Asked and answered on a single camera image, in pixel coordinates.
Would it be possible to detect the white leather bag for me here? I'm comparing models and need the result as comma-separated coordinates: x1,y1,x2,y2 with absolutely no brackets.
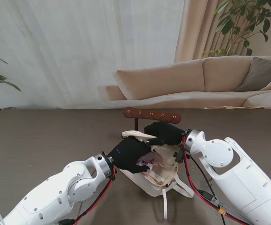
120,130,195,220

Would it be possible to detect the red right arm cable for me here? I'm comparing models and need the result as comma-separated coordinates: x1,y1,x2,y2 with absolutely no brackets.
181,135,248,225

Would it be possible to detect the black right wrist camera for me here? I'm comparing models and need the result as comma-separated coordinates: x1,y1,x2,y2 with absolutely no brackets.
173,150,185,164

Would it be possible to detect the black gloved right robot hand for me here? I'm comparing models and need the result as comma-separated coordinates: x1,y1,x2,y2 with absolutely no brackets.
144,121,186,146

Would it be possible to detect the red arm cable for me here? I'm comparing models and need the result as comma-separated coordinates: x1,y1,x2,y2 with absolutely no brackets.
73,165,116,223
181,135,248,225

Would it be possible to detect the white sheer curtain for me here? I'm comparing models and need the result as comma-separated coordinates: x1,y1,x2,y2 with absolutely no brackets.
0,0,185,110

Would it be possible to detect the red left arm cable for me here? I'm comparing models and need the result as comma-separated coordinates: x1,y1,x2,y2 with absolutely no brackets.
73,165,116,223

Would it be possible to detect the brown wooden jewelry stand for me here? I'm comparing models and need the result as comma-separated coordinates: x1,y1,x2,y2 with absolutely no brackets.
123,107,182,132

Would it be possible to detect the grey cushion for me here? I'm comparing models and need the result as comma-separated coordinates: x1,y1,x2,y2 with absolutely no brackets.
234,56,271,92

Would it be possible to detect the beige curtain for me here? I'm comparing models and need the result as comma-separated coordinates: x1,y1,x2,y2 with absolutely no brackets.
174,0,253,63

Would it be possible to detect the tall leafy ficus plant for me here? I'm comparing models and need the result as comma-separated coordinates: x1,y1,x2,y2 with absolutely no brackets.
201,0,271,58

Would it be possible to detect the beige sofa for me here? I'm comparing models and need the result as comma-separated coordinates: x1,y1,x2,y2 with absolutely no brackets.
106,55,271,118

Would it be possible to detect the pink jewelry box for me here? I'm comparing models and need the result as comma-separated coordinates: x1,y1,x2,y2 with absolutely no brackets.
136,152,159,173

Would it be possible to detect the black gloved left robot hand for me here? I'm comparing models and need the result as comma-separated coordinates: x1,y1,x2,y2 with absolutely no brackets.
108,138,155,174

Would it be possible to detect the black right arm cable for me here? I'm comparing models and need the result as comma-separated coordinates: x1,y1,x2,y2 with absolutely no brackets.
190,158,227,225

